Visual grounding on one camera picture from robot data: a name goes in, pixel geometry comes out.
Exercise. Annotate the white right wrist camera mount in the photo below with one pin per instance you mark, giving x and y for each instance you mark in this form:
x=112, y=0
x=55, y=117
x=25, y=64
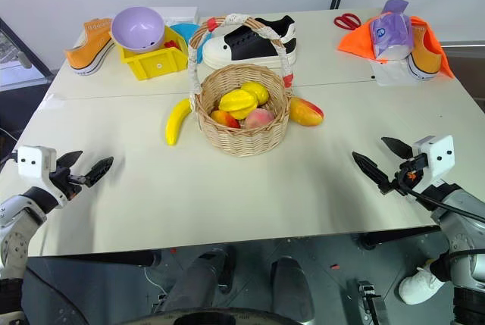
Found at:
x=435, y=158

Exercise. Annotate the purple plastic bowl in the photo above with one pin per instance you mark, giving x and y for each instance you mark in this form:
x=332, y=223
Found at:
x=138, y=29

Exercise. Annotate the large red yellow toy mango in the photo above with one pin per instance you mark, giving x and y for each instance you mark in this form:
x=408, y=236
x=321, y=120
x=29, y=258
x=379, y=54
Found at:
x=305, y=113

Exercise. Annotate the black floor stand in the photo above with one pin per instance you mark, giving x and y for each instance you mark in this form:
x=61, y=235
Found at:
x=373, y=298

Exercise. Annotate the small red yellow toy mango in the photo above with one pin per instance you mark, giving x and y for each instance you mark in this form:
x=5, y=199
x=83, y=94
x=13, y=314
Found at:
x=223, y=118

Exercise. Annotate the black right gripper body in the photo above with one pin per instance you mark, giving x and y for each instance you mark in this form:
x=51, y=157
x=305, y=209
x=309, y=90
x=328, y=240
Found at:
x=409, y=177

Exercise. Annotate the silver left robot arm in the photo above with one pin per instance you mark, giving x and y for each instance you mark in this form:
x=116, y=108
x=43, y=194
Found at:
x=15, y=234

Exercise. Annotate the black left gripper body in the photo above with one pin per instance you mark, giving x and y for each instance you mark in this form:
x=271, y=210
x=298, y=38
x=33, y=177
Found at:
x=64, y=181

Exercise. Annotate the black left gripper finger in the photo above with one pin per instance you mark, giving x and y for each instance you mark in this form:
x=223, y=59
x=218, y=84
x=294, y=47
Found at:
x=70, y=159
x=98, y=171

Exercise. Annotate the white plastic bag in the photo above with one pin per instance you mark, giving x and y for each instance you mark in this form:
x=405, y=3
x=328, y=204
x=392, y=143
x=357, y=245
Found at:
x=392, y=73

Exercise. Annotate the black and white sneaker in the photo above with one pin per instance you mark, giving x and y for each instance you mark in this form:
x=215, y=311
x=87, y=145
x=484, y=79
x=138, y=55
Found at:
x=246, y=46

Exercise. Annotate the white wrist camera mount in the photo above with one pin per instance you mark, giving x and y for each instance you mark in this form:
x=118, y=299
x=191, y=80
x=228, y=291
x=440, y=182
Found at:
x=435, y=158
x=32, y=160

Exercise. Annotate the dark rounded robot torso edge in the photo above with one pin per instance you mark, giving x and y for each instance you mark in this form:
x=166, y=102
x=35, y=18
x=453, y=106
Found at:
x=212, y=319

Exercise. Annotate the white sneaker of bystander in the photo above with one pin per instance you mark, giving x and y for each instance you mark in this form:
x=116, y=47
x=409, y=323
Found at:
x=417, y=289

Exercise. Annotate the small red parts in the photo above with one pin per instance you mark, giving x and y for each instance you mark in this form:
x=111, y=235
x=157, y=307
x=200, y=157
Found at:
x=171, y=43

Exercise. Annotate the purple plastic bag pack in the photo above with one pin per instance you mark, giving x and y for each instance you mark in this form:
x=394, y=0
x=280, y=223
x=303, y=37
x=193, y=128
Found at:
x=390, y=35

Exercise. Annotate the pink toy peach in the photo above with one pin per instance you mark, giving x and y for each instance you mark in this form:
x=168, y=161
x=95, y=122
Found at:
x=259, y=118

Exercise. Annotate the yellow toy banana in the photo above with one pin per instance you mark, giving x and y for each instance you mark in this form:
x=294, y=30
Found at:
x=175, y=122

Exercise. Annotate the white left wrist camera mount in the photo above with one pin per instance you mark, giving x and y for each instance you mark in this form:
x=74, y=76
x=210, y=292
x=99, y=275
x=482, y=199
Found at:
x=32, y=160

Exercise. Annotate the yellow plastic storage bin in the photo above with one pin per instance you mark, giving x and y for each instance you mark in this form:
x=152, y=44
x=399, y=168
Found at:
x=155, y=63

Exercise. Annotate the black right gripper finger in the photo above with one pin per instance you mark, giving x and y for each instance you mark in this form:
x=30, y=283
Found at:
x=398, y=147
x=373, y=172

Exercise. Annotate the blue plastic object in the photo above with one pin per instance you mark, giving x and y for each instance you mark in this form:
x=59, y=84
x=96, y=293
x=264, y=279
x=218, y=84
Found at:
x=183, y=35

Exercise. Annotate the orange canvas sneaker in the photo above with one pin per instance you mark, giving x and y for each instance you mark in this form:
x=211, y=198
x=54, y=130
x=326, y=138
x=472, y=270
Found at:
x=89, y=50
x=426, y=56

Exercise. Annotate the yellow starfruit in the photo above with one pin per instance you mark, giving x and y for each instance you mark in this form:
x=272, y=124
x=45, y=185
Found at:
x=236, y=104

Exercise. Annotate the orange cloth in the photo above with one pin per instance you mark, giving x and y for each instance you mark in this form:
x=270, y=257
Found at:
x=354, y=44

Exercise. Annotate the dark rounded robot leg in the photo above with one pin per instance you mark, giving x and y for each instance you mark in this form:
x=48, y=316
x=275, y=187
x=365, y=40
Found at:
x=201, y=279
x=291, y=287

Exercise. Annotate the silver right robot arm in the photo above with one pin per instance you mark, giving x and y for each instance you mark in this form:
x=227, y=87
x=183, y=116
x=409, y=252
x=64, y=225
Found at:
x=458, y=234

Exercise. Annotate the white cardboard box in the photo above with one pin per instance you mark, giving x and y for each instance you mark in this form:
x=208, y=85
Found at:
x=182, y=14

